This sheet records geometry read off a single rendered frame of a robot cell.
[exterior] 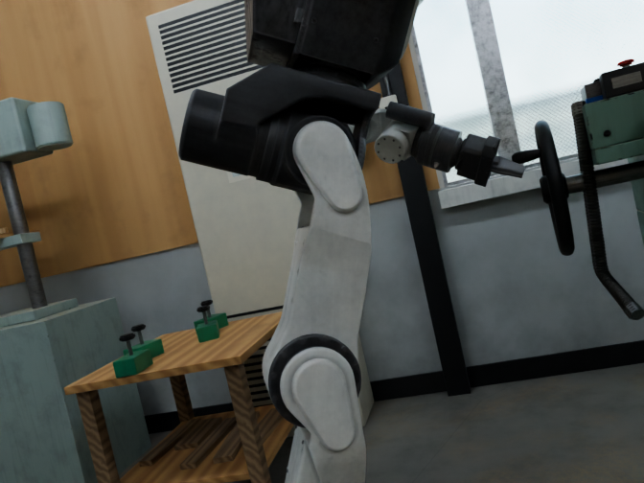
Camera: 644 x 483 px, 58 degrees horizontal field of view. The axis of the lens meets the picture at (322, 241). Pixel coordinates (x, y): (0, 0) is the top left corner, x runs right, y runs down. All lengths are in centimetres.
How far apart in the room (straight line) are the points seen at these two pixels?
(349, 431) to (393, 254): 171
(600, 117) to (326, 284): 65
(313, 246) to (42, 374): 174
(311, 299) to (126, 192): 210
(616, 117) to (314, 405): 79
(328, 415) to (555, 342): 184
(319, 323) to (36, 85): 252
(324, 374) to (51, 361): 169
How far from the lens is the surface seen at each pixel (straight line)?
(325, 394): 88
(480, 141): 120
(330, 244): 88
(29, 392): 254
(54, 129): 257
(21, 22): 332
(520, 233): 254
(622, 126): 127
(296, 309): 90
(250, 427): 176
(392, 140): 119
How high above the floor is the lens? 86
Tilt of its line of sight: 3 degrees down
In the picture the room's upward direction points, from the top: 13 degrees counter-clockwise
